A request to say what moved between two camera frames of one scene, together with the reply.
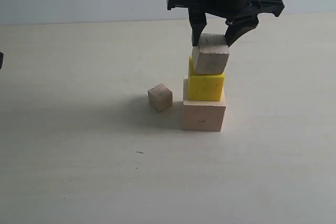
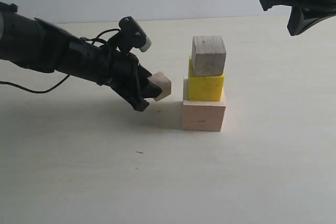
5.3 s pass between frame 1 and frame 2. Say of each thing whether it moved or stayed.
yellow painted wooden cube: stayed
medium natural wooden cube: stayed
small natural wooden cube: moved
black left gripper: moved
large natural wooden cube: stayed
